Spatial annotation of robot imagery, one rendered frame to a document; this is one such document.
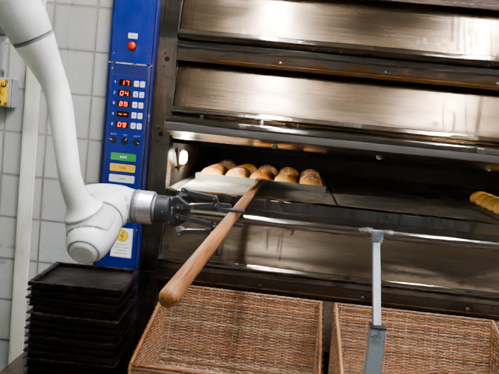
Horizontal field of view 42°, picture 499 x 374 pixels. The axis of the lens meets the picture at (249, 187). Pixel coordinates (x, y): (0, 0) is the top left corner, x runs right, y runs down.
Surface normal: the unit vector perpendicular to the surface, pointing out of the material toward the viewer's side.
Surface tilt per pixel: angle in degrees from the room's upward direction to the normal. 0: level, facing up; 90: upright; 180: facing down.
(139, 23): 90
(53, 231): 90
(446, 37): 70
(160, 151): 90
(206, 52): 90
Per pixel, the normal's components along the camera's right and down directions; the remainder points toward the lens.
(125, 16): -0.07, 0.10
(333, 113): -0.04, -0.25
